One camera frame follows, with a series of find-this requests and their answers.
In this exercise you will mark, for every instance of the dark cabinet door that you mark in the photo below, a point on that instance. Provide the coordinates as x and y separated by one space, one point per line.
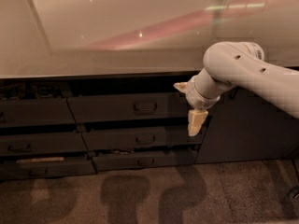
244 127

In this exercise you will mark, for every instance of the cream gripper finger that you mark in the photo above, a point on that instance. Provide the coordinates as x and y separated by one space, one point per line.
181 86
196 119

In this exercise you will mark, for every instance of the snack bags in left drawer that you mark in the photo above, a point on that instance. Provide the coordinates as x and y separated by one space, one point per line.
34 90

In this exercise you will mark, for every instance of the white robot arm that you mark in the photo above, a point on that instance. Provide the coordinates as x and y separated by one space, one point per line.
230 64

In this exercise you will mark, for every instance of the dark drawer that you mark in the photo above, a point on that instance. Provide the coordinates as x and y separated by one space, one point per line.
161 136
41 143
49 169
140 160
128 107
34 112

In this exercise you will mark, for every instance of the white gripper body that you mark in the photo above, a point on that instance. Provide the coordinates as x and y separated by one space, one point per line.
193 97

